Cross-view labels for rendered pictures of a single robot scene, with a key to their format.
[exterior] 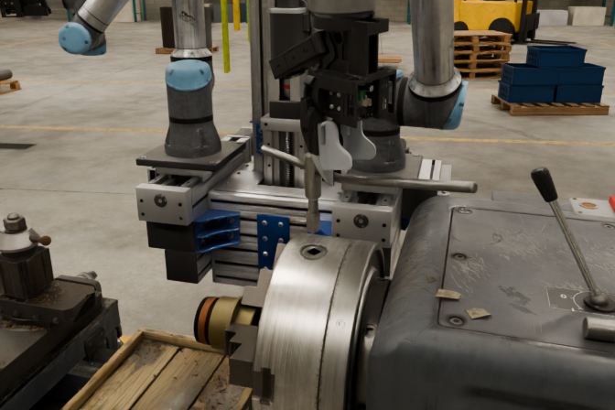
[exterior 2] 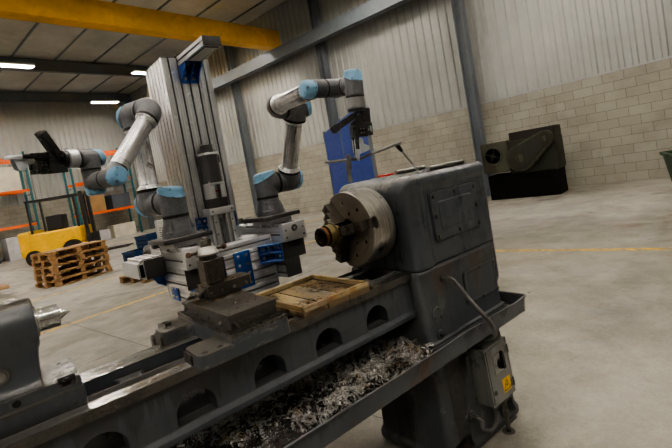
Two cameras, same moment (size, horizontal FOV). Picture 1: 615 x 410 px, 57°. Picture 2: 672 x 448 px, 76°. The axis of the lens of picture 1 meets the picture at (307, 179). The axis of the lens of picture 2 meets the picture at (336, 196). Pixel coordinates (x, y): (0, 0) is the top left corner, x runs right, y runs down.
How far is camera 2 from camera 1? 1.54 m
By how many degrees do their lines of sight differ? 56
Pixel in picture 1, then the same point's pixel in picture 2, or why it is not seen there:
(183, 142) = (185, 226)
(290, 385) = (381, 217)
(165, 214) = not seen: hidden behind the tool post
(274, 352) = (372, 210)
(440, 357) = (417, 179)
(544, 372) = (432, 175)
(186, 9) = (149, 161)
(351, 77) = (366, 122)
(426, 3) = (297, 132)
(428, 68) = (294, 160)
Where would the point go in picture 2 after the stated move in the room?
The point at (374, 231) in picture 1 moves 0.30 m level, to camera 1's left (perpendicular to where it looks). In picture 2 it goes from (300, 230) to (257, 244)
